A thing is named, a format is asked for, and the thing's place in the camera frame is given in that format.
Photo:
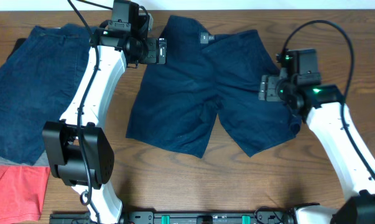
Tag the navy blue shorts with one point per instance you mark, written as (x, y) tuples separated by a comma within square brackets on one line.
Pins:
[(200, 83)]

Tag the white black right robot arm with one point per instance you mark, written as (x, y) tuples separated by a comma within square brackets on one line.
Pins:
[(323, 110)]

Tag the dark blue denim shorts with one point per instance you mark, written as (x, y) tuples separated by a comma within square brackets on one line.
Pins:
[(37, 84)]

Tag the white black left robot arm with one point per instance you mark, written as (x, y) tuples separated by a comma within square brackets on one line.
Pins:
[(78, 151)]

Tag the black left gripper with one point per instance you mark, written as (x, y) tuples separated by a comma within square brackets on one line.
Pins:
[(154, 50)]

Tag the red cloth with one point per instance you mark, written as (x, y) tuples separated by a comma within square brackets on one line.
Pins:
[(22, 193)]

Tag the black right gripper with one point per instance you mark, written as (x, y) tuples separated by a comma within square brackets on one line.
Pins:
[(267, 88)]

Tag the black mounting rail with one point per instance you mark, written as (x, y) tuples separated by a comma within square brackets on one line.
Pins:
[(206, 218)]

